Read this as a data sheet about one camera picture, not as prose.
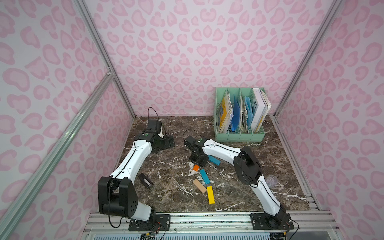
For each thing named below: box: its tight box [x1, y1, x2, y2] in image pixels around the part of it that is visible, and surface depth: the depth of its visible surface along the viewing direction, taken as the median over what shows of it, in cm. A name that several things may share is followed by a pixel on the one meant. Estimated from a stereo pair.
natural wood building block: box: [192, 178, 207, 194], surface depth 86 cm
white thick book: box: [251, 88, 267, 133], surface depth 97 cm
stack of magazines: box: [239, 91, 249, 134], surface depth 97 cm
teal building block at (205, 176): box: [200, 169, 211, 185], surface depth 90 cm
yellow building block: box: [206, 186, 216, 205], surface depth 83 cm
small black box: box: [138, 172, 154, 188], surface depth 88 cm
